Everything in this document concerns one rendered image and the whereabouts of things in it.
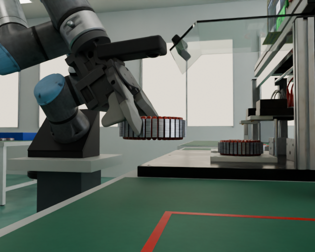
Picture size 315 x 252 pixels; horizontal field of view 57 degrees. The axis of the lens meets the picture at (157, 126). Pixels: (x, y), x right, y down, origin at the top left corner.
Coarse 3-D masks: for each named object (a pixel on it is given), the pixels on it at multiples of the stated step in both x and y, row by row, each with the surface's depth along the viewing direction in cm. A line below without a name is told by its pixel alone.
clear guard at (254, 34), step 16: (256, 16) 57; (272, 16) 56; (288, 16) 56; (192, 32) 61; (208, 32) 65; (224, 32) 65; (240, 32) 65; (256, 32) 65; (272, 32) 65; (288, 32) 65; (176, 48) 62; (192, 48) 71; (208, 48) 77; (224, 48) 77; (240, 48) 77; (256, 48) 77; (272, 48) 77; (176, 64) 72
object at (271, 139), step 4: (272, 140) 93; (280, 140) 92; (284, 140) 92; (272, 144) 93; (280, 144) 92; (284, 144) 92; (272, 148) 93; (280, 148) 92; (284, 148) 92; (272, 152) 93; (280, 152) 92; (284, 152) 92
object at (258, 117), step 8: (256, 104) 76; (264, 104) 71; (272, 104) 70; (280, 104) 70; (256, 112) 76; (264, 112) 70; (272, 112) 70; (280, 112) 70; (288, 112) 69; (248, 120) 77
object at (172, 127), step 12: (144, 120) 44; (156, 120) 44; (168, 120) 44; (180, 120) 46; (120, 132) 47; (132, 132) 44; (144, 132) 44; (156, 132) 43; (168, 132) 44; (180, 132) 46
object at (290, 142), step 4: (288, 140) 74; (292, 140) 70; (288, 144) 74; (292, 144) 70; (288, 148) 74; (292, 148) 70; (288, 152) 74; (292, 152) 70; (288, 156) 74; (292, 156) 70; (292, 160) 70
